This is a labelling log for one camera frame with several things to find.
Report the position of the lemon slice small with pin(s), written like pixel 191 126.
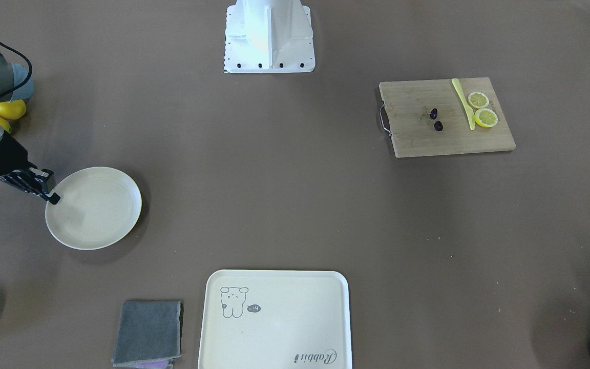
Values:
pixel 478 100

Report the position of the cream rabbit tray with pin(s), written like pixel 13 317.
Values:
pixel 276 319

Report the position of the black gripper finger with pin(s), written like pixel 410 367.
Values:
pixel 40 183

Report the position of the yellow plastic knife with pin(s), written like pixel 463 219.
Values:
pixel 462 97

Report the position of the yellow lemon outer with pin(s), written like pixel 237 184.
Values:
pixel 6 125

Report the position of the wooden cutting board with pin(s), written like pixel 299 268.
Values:
pixel 404 116

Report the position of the lemon slice large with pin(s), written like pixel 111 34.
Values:
pixel 485 118

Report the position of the cream round plate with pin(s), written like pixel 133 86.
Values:
pixel 98 206

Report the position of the yellow lemon near lime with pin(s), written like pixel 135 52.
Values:
pixel 13 110

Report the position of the grey folded cloth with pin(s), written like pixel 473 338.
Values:
pixel 149 334

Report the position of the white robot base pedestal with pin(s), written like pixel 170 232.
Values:
pixel 268 37

